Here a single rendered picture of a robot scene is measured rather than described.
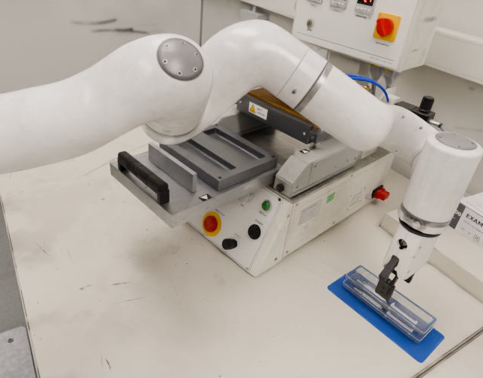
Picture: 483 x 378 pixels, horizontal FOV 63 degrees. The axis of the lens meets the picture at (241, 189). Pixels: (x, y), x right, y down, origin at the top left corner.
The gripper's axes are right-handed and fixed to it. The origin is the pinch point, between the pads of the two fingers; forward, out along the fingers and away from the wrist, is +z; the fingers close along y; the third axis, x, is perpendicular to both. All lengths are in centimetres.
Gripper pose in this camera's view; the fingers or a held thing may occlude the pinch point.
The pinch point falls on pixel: (394, 282)
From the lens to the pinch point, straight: 86.9
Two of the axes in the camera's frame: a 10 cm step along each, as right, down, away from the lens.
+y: 7.6, -3.0, 5.8
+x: -6.4, -4.7, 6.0
